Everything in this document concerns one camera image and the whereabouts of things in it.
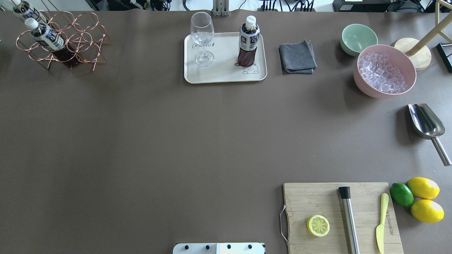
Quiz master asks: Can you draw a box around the tea bottle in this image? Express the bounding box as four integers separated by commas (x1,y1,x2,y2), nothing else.
11,0,48,24
24,18,79,68
237,16,260,67

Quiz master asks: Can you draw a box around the copper wire bottle basket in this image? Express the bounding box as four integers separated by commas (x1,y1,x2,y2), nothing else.
11,0,111,71

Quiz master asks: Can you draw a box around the cream serving tray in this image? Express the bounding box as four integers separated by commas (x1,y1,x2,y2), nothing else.
184,32,267,84

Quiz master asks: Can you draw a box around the grey folded cloth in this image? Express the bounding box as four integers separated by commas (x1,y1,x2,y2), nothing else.
278,40,317,74

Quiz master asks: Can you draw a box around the wine glass on tray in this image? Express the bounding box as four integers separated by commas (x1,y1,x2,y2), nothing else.
190,12,214,67

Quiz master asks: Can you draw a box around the wooden cutting board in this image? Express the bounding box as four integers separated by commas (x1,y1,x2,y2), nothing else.
284,183,389,254

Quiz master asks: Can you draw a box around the metal muddler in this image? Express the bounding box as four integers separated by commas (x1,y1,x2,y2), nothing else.
338,186,361,254

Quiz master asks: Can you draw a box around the green bowl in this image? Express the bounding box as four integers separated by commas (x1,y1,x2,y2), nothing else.
340,24,378,56

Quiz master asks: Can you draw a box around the pink bowl with ice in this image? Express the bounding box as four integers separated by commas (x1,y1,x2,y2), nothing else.
353,44,417,98

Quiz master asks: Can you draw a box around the lime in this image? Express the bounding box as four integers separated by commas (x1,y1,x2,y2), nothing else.
389,183,414,207

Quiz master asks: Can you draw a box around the metal ice scoop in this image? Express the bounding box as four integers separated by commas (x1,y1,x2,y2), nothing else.
408,103,451,166

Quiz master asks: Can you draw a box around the wooden glass tree stand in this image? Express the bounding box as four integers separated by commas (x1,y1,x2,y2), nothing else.
392,0,452,71

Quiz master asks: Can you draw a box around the whole lemon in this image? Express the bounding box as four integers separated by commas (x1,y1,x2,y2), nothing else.
405,177,440,200
410,199,445,223

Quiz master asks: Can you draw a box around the black glass rack tray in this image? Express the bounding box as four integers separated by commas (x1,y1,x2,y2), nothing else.
436,42,452,73

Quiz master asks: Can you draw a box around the aluminium frame post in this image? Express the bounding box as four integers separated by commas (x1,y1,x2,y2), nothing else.
212,0,230,17

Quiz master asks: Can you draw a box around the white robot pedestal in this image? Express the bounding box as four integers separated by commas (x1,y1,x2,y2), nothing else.
172,242,266,254

